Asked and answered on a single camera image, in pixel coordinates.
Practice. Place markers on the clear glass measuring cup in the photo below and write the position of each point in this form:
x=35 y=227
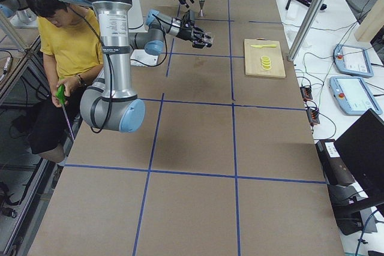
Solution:
x=208 y=39

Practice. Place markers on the steel double jigger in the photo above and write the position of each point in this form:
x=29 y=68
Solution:
x=201 y=6

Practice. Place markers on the bamboo cutting board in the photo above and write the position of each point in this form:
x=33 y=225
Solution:
x=253 y=65

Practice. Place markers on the lemon slice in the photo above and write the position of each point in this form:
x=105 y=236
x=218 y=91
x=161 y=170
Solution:
x=265 y=62
x=265 y=58
x=266 y=68

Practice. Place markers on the yellow plastic knife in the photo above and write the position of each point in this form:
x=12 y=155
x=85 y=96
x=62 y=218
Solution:
x=260 y=46

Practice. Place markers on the person in yellow shirt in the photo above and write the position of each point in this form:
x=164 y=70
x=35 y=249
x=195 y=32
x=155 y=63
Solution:
x=71 y=56

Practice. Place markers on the far teach pendant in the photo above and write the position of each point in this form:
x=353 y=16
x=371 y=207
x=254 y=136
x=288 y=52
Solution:
x=352 y=60

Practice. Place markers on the teach pendant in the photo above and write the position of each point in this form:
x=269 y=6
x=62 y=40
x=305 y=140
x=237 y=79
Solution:
x=353 y=95
x=352 y=60

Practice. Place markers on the near teach pendant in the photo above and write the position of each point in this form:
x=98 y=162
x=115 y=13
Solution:
x=353 y=95

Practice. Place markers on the black computer box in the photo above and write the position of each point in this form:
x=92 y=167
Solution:
x=334 y=167

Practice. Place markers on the black monitor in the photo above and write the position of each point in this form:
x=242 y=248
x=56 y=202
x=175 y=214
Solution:
x=361 y=149

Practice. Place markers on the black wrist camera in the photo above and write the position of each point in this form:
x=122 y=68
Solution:
x=188 y=19

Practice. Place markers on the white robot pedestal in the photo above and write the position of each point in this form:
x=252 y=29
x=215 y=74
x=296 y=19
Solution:
x=139 y=36

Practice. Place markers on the green handled tool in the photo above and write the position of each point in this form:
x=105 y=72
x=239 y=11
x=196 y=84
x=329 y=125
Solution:
x=61 y=98

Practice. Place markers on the aluminium frame post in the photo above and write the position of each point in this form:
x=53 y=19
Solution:
x=304 y=29

